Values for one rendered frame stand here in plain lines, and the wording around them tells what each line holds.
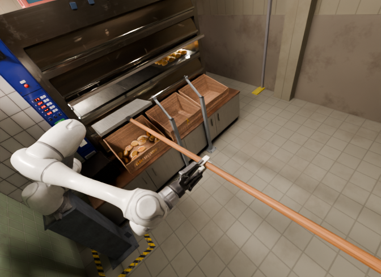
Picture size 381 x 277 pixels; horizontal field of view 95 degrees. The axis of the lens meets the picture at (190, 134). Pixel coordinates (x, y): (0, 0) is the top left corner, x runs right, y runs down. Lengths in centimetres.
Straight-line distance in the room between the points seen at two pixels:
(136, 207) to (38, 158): 54
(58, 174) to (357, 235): 241
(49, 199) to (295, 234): 213
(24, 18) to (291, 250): 293
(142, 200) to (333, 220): 210
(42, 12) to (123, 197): 162
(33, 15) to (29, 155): 123
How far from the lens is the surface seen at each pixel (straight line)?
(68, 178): 90
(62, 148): 100
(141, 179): 213
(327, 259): 226
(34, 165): 97
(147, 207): 58
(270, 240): 218
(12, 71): 194
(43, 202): 155
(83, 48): 200
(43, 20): 196
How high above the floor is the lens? 208
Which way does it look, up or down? 43 degrees down
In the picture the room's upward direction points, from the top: 16 degrees counter-clockwise
